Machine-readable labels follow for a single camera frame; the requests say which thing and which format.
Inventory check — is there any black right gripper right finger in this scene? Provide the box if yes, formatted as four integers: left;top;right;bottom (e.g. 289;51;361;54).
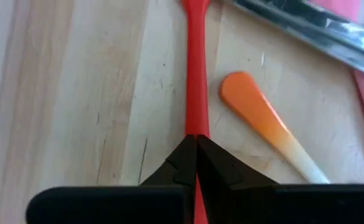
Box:
196;134;364;224

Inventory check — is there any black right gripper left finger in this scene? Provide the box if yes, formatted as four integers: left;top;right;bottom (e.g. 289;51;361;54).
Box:
25;134;198;224

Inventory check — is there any orange-handled knife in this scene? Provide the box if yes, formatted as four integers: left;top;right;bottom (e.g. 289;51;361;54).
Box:
218;70;331;185

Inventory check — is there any red silicone spatula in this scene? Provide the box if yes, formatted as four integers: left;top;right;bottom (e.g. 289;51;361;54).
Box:
180;0;213;224

